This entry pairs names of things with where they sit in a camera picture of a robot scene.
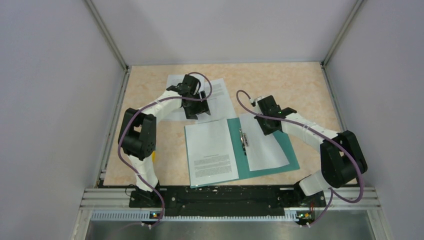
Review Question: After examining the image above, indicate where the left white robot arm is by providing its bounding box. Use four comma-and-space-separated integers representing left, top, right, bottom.
117, 72, 212, 207

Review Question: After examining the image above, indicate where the grey slotted cable duct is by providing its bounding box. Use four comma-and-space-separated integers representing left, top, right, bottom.
91, 210, 299, 222

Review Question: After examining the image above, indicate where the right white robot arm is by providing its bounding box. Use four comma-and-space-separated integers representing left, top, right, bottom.
250, 95, 368, 206

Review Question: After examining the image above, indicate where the purple cable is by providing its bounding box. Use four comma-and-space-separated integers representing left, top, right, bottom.
117, 71, 214, 228
235, 89, 365, 228

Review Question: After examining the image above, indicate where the aluminium frame rail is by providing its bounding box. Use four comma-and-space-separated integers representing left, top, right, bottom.
79, 187, 380, 210

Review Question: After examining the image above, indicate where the metal folder clip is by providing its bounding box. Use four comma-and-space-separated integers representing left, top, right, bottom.
239, 128, 249, 156

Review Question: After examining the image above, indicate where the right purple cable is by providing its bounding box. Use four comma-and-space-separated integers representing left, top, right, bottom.
235, 89, 365, 228

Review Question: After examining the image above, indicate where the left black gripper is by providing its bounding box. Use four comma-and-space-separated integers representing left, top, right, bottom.
183, 90, 210, 120

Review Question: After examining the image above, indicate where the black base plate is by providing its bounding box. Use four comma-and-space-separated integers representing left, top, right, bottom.
129, 185, 327, 217

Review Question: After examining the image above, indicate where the green file folder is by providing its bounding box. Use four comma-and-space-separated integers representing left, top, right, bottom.
184, 114, 300, 188

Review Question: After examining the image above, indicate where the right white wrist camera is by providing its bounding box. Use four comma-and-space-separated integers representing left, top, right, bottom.
250, 96, 264, 107

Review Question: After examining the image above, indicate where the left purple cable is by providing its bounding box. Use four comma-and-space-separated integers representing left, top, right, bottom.
117, 71, 214, 228

